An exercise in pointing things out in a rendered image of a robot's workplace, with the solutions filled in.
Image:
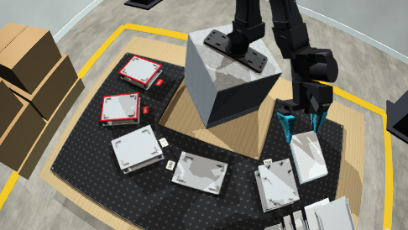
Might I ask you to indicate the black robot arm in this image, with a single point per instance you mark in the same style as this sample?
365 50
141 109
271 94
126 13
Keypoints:
290 36

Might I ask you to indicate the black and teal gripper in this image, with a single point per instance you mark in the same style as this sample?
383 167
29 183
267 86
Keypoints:
288 121

